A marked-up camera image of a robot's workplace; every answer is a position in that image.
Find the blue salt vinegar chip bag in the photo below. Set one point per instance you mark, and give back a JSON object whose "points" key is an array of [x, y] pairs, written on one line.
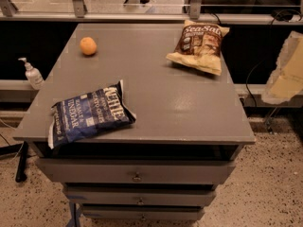
{"points": [[88, 115]]}

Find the top grey drawer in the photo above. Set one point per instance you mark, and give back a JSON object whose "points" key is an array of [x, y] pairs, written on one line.
{"points": [[135, 171]]}

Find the grey drawer cabinet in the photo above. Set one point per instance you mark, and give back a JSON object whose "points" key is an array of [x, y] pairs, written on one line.
{"points": [[181, 114]]}

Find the orange fruit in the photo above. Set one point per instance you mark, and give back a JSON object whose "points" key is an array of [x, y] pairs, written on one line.
{"points": [[88, 46]]}

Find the brown sea salt chip bag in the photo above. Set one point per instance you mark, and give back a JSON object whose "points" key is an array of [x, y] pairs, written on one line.
{"points": [[199, 47]]}

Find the middle grey drawer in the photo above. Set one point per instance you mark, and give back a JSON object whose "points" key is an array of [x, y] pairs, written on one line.
{"points": [[140, 197]]}

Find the white pump sanitizer bottle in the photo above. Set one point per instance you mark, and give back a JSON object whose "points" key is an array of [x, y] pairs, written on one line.
{"points": [[33, 75]]}

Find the bottom grey drawer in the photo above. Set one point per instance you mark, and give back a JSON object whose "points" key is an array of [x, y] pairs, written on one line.
{"points": [[128, 212]]}

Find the grey drawer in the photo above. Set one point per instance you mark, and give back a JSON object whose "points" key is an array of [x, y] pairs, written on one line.
{"points": [[140, 197], [128, 212], [135, 171]]}

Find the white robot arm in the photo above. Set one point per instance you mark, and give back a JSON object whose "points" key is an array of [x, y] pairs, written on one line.
{"points": [[286, 81]]}

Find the black stand leg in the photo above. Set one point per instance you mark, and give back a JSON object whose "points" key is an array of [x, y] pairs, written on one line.
{"points": [[20, 174]]}

